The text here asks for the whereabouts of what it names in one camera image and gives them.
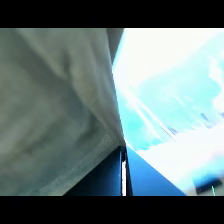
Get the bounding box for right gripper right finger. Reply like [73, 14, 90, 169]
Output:
[125, 145, 186, 197]

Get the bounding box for olive pants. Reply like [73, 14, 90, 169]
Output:
[0, 28, 126, 197]

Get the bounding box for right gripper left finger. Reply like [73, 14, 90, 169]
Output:
[64, 145, 123, 197]

